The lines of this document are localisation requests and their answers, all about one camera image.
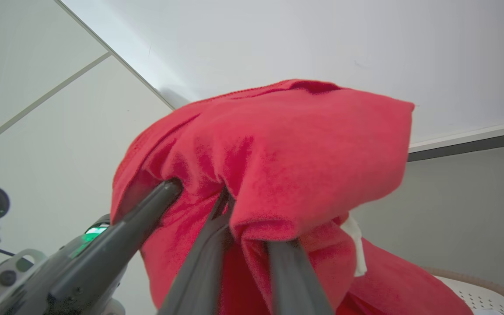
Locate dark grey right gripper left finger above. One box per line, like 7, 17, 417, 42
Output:
158, 188, 235, 315

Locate red fleece garment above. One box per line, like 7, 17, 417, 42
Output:
111, 79, 474, 315

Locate white perforated laundry basket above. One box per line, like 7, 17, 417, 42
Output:
423, 267, 504, 315

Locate dark grey wall baseboard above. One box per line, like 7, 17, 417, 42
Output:
407, 129, 504, 162

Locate grey left gripper green band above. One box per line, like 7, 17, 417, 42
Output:
0, 179, 184, 315

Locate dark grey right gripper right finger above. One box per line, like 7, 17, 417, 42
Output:
266, 239, 335, 315

